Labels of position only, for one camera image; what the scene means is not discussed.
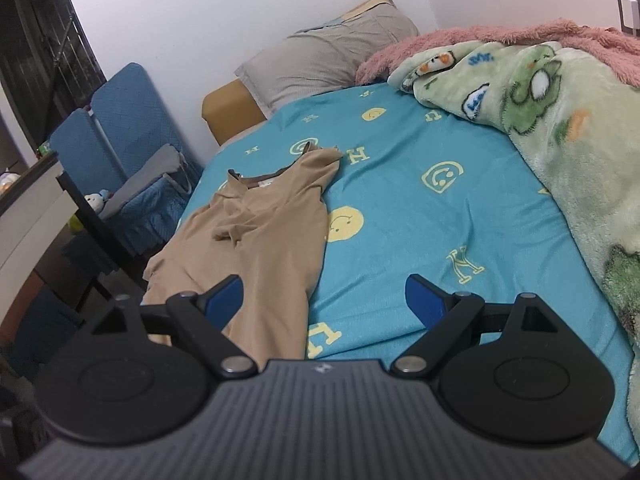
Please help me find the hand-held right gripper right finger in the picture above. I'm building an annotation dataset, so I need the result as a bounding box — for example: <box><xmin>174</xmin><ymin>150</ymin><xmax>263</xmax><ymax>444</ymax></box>
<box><xmin>390</xmin><ymin>274</ymin><xmax>571</xmax><ymax>380</ymax></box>

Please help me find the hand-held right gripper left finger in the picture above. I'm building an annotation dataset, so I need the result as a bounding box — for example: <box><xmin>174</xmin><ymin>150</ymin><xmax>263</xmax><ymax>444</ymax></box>
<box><xmin>75</xmin><ymin>274</ymin><xmax>258</xmax><ymax>380</ymax></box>

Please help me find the tan printed T-shirt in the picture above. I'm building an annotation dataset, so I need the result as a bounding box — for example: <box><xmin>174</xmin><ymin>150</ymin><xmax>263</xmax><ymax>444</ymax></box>
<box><xmin>141</xmin><ymin>142</ymin><xmax>345</xmax><ymax>361</ymax></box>

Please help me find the teal smiley bed sheet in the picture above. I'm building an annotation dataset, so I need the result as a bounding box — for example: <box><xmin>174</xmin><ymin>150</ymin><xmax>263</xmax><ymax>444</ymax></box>
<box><xmin>170</xmin><ymin>82</ymin><xmax>640</xmax><ymax>466</ymax></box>

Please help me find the grey cloth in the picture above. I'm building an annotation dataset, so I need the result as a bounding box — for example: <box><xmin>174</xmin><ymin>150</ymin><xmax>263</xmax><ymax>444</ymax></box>
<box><xmin>100</xmin><ymin>144</ymin><xmax>193</xmax><ymax>218</ymax></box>

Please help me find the white blue plush toy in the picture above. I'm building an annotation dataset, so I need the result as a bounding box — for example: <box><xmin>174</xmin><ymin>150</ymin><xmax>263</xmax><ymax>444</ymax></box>
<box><xmin>82</xmin><ymin>189</ymin><xmax>111</xmax><ymax>213</ymax></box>

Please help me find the dark blue covered stool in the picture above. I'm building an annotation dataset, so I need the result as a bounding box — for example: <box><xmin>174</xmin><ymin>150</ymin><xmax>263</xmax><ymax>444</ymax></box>
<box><xmin>0</xmin><ymin>285</ymin><xmax>86</xmax><ymax>381</ymax></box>

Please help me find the tan bed headboard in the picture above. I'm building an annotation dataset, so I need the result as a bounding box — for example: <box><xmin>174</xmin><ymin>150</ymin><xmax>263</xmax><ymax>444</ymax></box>
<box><xmin>201</xmin><ymin>80</ymin><xmax>268</xmax><ymax>146</ymax></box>

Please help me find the green cartoon fleece blanket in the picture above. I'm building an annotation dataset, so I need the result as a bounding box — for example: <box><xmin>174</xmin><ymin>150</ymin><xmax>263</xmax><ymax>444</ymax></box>
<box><xmin>389</xmin><ymin>40</ymin><xmax>640</xmax><ymax>336</ymax></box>

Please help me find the white table with dark top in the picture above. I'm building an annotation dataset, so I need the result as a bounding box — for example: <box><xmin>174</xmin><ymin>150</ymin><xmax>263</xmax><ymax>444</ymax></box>
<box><xmin>0</xmin><ymin>152</ymin><xmax>151</xmax><ymax>321</ymax></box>

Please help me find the pink fluffy blanket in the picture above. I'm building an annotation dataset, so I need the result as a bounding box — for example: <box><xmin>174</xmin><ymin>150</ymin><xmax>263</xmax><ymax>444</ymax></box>
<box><xmin>355</xmin><ymin>19</ymin><xmax>640</xmax><ymax>88</ymax></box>

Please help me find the grey pillow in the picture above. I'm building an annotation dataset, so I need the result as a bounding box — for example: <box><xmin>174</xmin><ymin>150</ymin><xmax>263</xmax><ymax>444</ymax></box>
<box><xmin>235</xmin><ymin>10</ymin><xmax>421</xmax><ymax>113</ymax></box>

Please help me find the tan pillow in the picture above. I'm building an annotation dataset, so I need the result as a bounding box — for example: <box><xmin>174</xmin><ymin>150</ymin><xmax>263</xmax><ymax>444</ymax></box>
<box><xmin>320</xmin><ymin>0</ymin><xmax>396</xmax><ymax>28</ymax></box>

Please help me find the dark window grille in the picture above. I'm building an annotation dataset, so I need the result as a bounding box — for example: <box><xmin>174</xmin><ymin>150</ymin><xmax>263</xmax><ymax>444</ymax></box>
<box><xmin>0</xmin><ymin>0</ymin><xmax>108</xmax><ymax>116</ymax></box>

